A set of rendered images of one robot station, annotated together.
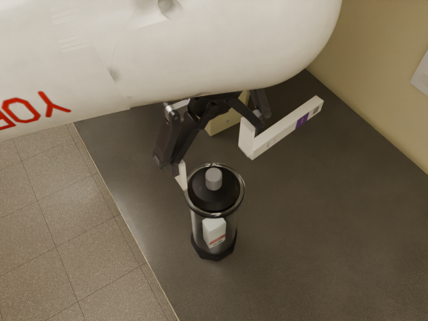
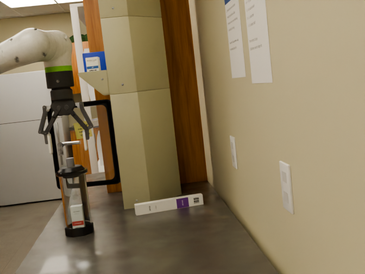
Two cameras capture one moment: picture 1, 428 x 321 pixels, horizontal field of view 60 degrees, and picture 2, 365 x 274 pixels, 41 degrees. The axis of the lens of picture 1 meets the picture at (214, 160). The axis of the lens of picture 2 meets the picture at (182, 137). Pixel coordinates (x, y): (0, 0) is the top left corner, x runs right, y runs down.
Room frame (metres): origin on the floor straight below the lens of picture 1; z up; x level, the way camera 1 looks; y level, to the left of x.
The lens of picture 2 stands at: (-0.99, -1.14, 1.43)
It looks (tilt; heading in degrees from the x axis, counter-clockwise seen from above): 6 degrees down; 28
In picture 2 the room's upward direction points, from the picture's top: 6 degrees counter-clockwise
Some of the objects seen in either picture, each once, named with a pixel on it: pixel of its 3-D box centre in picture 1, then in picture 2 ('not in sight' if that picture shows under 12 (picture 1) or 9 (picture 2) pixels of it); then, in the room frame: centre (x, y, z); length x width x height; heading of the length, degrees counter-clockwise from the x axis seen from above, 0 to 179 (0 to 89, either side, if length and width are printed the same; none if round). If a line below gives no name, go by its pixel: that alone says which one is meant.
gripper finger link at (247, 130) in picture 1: (246, 137); (85, 140); (0.37, -0.05, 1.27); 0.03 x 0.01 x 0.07; 32
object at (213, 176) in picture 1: (213, 184); (70, 167); (0.34, 0.00, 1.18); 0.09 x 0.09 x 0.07
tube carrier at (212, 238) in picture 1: (213, 215); (75, 200); (0.34, 0.00, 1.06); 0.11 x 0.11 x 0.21
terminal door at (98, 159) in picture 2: not in sight; (83, 144); (0.83, 0.33, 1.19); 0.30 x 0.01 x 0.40; 115
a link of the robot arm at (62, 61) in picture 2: not in sight; (55, 51); (0.33, 0.00, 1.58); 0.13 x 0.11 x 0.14; 8
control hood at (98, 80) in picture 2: not in sight; (96, 84); (0.74, 0.14, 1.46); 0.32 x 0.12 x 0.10; 32
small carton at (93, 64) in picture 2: not in sight; (93, 64); (0.69, 0.11, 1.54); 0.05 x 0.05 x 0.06; 27
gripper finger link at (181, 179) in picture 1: (179, 171); (50, 143); (0.30, 0.05, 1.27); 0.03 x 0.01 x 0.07; 32
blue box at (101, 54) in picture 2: not in sight; (95, 63); (0.82, 0.19, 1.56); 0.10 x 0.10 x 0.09; 32
